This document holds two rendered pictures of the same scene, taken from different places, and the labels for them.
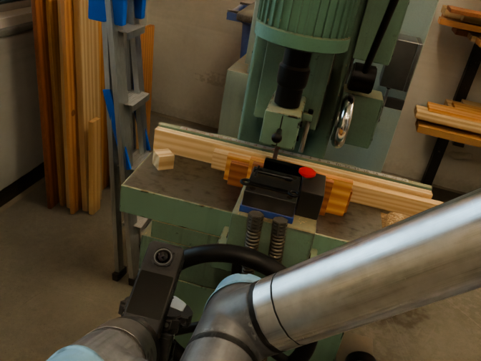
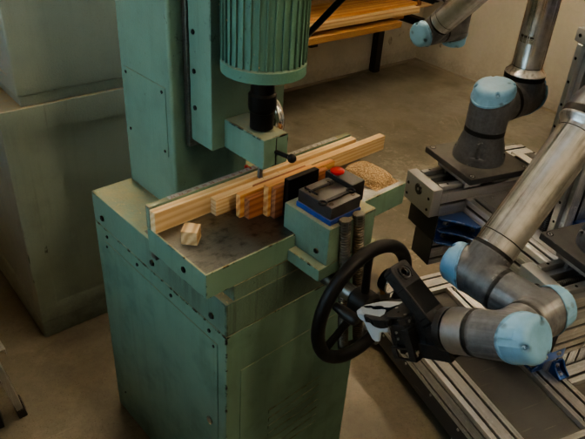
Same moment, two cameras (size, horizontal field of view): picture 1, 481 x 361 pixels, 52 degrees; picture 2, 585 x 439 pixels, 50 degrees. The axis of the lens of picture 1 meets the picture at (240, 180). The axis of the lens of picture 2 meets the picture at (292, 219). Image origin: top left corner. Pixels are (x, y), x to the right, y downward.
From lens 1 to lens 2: 0.88 m
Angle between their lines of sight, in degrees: 44
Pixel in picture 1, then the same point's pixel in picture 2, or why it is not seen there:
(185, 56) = not seen: outside the picture
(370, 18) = not seen: hidden behind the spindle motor
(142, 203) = (225, 277)
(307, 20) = (296, 57)
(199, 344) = (503, 284)
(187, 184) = (232, 239)
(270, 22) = (262, 69)
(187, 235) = (262, 277)
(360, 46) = not seen: hidden behind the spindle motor
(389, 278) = (557, 191)
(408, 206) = (349, 156)
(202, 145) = (199, 201)
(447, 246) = (573, 162)
